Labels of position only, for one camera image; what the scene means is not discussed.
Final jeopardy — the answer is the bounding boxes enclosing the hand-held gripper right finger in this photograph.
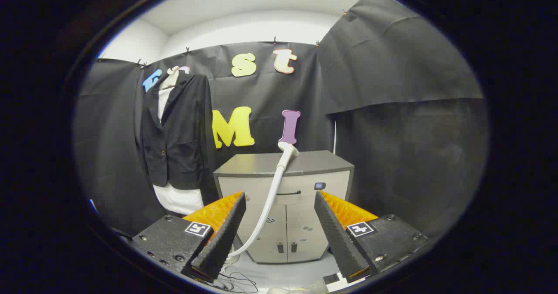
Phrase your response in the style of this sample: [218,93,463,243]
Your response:
[314,190,430,284]

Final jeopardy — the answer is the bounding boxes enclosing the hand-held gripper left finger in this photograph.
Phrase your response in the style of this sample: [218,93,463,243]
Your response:
[131,192,247,284]

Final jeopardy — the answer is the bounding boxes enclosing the black floor cables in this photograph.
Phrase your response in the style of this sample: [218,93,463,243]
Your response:
[214,259,260,294]

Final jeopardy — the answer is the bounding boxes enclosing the cream clothes hanger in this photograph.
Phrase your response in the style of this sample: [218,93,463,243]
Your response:
[159,66,180,90]

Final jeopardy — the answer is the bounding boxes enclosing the grey cabinet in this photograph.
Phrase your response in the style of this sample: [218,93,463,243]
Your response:
[213,150,354,264]

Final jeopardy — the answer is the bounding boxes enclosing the white garment steamer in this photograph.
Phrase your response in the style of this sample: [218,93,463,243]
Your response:
[225,141,300,260]

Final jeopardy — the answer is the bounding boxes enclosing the black backdrop cloth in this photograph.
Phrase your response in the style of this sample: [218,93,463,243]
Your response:
[74,0,489,238]

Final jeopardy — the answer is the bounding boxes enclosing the black blazer jacket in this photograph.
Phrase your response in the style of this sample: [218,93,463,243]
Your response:
[139,73,214,191]

